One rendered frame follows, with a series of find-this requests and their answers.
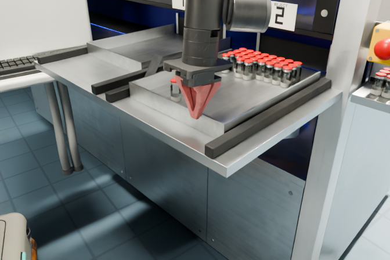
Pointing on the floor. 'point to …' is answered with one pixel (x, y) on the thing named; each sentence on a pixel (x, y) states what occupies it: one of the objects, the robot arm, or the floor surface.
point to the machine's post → (316, 181)
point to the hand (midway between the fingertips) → (194, 113)
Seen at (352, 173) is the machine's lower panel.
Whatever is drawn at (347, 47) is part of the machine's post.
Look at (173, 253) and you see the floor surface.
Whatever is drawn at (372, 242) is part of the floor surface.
